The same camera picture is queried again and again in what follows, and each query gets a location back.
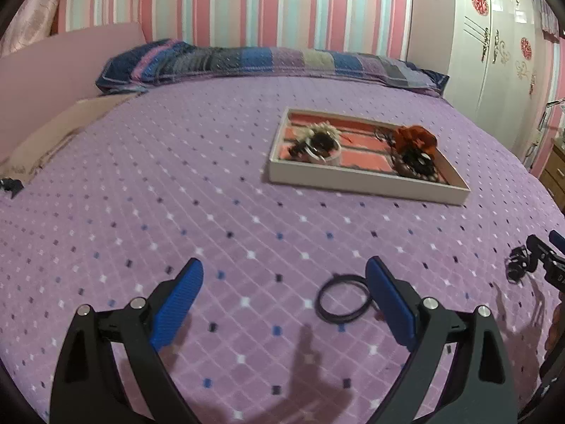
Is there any white bangle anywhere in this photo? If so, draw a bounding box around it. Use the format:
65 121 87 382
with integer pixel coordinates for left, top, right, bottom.
307 139 343 166

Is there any pink curtain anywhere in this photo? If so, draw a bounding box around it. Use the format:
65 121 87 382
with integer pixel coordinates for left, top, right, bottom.
0 0 71 58

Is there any small dark object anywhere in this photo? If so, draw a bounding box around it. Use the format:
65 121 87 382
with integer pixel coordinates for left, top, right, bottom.
0 178 25 199

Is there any black frilly hair tie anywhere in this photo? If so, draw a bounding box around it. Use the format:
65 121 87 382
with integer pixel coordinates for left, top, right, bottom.
395 150 440 182

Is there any black ring bangle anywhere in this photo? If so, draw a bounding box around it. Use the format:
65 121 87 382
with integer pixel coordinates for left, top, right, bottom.
315 275 376 323

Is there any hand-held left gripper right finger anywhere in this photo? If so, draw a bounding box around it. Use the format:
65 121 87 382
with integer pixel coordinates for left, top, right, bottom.
365 256 518 424

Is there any long patchwork striped pillow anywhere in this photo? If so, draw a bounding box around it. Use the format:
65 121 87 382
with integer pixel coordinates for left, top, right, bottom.
96 39 450 98

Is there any small black hair tie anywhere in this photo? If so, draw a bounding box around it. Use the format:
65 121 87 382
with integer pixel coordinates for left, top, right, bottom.
507 247 537 281

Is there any white desk lamp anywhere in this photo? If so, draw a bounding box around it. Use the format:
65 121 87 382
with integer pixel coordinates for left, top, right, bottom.
527 97 565 164

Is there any orange scrunchie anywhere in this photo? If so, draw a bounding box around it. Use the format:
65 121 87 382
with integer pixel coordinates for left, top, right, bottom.
392 124 439 155

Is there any brick-lined white tray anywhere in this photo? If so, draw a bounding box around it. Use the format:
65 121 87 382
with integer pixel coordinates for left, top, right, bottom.
263 106 472 206

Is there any dark beaded bracelet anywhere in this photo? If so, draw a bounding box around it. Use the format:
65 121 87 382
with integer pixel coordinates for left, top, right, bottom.
289 139 312 160

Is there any purple dotted bedspread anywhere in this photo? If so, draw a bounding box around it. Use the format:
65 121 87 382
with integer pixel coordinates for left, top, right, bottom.
0 75 565 424

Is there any fluffy beige scrunchie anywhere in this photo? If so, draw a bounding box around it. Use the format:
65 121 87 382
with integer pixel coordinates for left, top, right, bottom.
300 121 343 144

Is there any pink headboard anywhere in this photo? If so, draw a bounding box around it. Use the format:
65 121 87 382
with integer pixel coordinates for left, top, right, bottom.
0 21 148 111

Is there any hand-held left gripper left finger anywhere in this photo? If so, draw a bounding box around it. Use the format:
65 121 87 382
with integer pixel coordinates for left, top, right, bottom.
49 257 204 424

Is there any wooden nightstand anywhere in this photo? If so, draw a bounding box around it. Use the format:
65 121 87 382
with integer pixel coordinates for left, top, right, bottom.
539 139 565 210

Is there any white wardrobe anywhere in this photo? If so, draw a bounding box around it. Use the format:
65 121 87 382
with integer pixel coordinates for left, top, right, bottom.
450 0 552 155

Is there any person's right hand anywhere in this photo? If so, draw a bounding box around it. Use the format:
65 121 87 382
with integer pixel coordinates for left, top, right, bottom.
545 302 565 354

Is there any patterned window curtain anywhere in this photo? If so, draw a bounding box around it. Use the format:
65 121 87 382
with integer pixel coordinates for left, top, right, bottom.
532 0 561 42

